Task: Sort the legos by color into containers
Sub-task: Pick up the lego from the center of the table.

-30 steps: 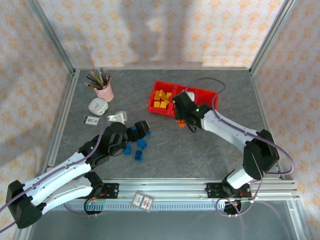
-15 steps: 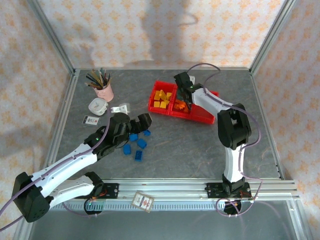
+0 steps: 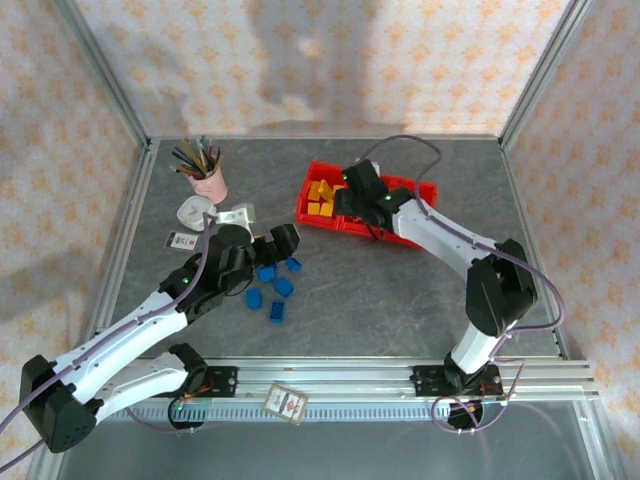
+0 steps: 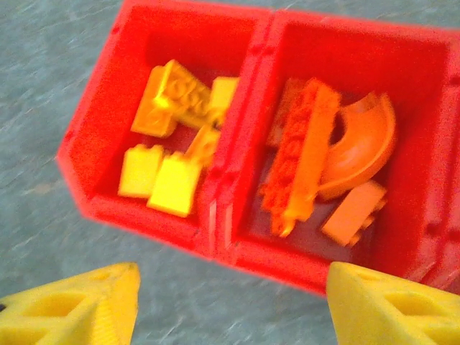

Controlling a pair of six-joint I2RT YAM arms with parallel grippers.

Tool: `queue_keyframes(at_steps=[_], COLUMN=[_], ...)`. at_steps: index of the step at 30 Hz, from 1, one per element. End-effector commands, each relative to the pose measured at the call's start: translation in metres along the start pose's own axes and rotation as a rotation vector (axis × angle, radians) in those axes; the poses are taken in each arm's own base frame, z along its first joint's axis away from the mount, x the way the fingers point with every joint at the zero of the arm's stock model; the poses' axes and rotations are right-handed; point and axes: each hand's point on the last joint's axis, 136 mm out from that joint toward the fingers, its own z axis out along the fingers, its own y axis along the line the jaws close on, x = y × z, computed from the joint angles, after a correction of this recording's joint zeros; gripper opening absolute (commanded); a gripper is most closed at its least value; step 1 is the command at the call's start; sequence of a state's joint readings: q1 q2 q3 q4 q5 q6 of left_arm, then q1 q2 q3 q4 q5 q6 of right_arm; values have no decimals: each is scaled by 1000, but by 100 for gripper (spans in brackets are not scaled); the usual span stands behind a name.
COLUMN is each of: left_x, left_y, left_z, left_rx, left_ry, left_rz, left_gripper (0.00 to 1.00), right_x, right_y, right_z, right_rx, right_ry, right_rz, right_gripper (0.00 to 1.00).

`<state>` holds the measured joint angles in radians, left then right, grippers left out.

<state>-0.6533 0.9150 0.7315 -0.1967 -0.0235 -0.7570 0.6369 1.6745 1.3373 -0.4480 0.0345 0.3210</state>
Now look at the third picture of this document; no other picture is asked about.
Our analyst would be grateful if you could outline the printed card dark border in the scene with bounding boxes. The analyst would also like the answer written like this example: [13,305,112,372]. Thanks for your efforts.
[167,230,200,251]

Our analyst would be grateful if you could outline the white round plastic object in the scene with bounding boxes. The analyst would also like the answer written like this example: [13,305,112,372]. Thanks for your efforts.
[178,196,220,232]

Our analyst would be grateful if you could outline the pink pencil cup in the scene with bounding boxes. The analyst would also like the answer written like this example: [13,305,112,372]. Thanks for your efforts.
[188,160,230,205]

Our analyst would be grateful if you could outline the orange patterned backdrop cloth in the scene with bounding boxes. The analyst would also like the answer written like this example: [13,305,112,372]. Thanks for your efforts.
[64,0,586,139]
[504,0,640,480]
[0,0,146,480]

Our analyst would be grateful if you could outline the printed card brown border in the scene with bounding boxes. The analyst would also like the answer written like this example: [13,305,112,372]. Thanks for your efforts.
[263,383,309,426]

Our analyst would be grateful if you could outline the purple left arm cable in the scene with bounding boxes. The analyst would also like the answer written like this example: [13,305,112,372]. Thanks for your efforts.
[0,212,221,469]

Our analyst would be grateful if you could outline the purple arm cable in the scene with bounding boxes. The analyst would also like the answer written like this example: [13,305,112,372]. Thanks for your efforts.
[359,133,567,435]
[0,212,221,469]

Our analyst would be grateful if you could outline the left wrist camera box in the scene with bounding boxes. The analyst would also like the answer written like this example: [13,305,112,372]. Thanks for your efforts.
[215,201,257,227]

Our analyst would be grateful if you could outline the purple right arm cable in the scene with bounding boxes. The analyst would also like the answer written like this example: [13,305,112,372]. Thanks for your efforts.
[359,133,567,435]

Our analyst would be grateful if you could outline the thin aluminium frame rail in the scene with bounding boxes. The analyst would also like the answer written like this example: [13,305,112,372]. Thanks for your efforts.
[148,133,504,144]

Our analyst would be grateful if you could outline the aluminium frame side rail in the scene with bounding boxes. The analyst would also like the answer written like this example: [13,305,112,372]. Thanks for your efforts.
[499,139,572,361]
[82,139,161,361]

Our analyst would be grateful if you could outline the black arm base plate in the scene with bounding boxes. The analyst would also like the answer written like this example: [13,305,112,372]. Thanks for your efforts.
[148,365,239,400]
[411,364,507,401]

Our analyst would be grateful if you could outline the wide aluminium frame rail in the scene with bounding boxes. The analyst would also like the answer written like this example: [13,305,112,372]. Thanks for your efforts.
[52,357,600,403]

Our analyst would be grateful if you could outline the grey slotted cable duct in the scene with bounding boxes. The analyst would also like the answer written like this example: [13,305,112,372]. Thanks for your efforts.
[114,402,501,422]

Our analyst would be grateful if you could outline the aluminium frame post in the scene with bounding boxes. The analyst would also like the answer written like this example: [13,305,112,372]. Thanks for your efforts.
[499,0,600,151]
[52,0,153,151]

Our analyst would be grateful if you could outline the aluminium frame leg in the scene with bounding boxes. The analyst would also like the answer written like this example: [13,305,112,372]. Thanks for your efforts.
[573,399,621,480]
[27,452,64,480]

